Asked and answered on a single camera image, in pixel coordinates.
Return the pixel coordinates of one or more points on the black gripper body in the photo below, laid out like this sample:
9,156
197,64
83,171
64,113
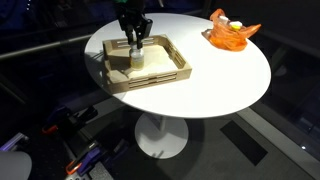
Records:
135,20

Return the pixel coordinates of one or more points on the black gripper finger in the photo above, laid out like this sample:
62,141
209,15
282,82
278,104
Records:
139,39
129,36

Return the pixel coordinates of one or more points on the white bottle lid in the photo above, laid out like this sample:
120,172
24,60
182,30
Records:
137,48

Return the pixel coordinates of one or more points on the wooden slatted tray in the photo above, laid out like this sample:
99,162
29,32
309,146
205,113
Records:
150,78

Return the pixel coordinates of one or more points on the white container in bag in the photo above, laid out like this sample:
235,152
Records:
223,19

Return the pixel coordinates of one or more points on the orange plastic bag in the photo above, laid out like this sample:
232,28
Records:
230,40

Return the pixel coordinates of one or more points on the yellow capped container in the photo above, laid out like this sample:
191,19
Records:
235,25

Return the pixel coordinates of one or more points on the black clamp orange tips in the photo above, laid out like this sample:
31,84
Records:
70,118

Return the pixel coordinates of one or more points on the purple clamp orange tip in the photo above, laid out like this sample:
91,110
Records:
90,156

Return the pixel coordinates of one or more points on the black floor mat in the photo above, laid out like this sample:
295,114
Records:
244,142

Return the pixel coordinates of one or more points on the purple grey clamp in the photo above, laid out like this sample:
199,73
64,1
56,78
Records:
13,141

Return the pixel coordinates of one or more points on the grey rounded cylinder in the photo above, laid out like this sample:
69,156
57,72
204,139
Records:
13,166

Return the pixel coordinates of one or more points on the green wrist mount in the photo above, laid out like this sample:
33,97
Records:
119,1

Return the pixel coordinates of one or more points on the grey metal rail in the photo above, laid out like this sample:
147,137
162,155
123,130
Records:
40,47

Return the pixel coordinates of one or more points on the white table pedestal base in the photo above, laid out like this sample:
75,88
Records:
160,136

